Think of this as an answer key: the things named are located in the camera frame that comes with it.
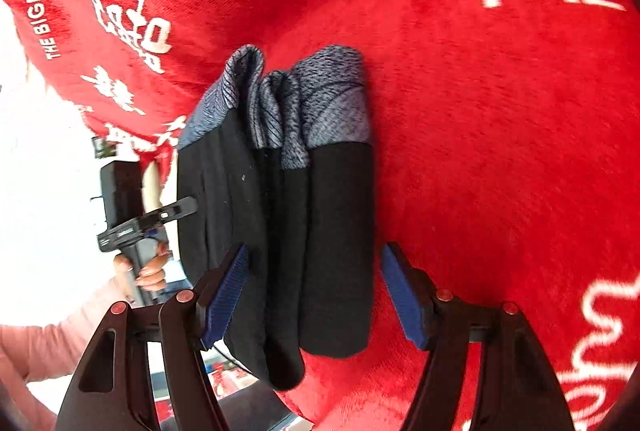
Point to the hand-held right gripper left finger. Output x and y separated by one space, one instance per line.
226 298

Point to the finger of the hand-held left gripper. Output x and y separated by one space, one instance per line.
175 208

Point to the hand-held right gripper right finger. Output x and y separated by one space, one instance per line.
404 298

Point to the black and blue sock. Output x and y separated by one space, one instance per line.
330 236

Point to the person's left hand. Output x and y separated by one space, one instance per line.
152 278

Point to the red printed blanket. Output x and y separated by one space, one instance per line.
475 136

